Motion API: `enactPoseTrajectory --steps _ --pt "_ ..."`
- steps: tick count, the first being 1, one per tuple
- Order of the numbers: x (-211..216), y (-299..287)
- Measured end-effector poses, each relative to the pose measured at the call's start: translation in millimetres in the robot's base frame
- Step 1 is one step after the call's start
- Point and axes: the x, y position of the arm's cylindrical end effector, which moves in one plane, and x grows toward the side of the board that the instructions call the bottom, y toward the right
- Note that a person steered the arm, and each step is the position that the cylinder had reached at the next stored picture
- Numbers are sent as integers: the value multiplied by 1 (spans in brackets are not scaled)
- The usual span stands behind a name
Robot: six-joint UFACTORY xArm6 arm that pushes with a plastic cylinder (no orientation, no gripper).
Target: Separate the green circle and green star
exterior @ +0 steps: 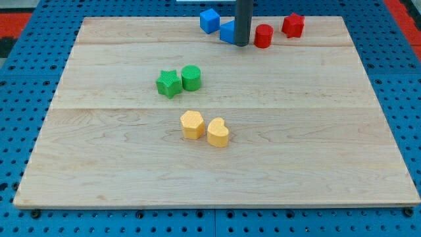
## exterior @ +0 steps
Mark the green cylinder block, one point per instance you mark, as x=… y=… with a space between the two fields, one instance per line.
x=191 y=78

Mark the green star block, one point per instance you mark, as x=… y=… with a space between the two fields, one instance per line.
x=169 y=84

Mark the light wooden board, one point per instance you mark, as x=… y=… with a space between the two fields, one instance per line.
x=306 y=128

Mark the blue block behind rod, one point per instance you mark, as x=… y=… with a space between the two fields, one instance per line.
x=227 y=32

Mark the yellow heart block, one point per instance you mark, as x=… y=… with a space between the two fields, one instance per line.
x=218 y=133

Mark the blue cube block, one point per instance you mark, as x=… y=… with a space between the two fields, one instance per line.
x=209 y=21

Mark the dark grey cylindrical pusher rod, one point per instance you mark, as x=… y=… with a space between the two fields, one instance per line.
x=242 y=22

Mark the yellow hexagon block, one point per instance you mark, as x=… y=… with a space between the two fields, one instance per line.
x=193 y=125

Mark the red star block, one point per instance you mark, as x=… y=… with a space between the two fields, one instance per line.
x=293 y=25

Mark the red cylinder block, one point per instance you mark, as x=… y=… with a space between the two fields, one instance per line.
x=263 y=36

